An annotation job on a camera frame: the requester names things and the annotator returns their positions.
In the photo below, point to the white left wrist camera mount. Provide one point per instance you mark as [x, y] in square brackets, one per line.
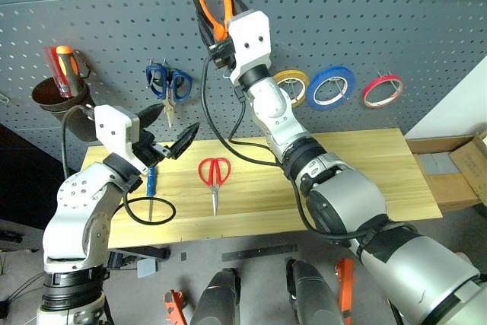
[112, 127]

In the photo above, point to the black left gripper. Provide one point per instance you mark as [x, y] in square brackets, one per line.
[148, 151]

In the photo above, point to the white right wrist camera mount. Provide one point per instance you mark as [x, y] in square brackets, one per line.
[249, 36]

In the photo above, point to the metal pegboard hook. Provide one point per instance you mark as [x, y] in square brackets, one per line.
[152, 70]
[293, 89]
[340, 85]
[385, 79]

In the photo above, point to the dark rounded robot shape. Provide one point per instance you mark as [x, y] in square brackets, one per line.
[314, 294]
[217, 298]

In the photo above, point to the red tape roll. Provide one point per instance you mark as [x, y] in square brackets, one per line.
[371, 91]

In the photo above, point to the brown cardboard box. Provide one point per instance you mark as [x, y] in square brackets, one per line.
[445, 180]

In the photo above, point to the black metal bar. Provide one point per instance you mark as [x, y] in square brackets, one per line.
[262, 252]

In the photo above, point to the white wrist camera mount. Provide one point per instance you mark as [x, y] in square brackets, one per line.
[112, 127]
[249, 36]

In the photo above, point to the orange and black screwdriver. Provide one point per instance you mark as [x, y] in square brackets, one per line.
[66, 64]

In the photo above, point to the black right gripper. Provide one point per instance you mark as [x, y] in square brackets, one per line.
[222, 53]

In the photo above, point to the orange clamp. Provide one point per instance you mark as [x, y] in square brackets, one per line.
[175, 308]
[345, 283]

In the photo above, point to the brown tool holder cup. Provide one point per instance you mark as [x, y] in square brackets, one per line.
[72, 112]

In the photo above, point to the grey block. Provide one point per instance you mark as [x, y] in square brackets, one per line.
[147, 268]

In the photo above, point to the black table base foot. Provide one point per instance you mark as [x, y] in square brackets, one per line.
[144, 253]

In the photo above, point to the blue tape roll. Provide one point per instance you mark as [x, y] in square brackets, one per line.
[314, 89]

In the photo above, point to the grey perforated pegboard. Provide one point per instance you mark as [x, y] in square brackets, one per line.
[114, 16]

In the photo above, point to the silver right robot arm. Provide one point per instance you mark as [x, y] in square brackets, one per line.
[342, 195]

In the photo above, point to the yellow tape roll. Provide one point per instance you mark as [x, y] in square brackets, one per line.
[300, 75]

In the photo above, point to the small black square piece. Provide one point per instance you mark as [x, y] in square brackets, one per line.
[183, 257]

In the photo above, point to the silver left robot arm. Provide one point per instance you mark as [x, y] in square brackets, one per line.
[76, 203]

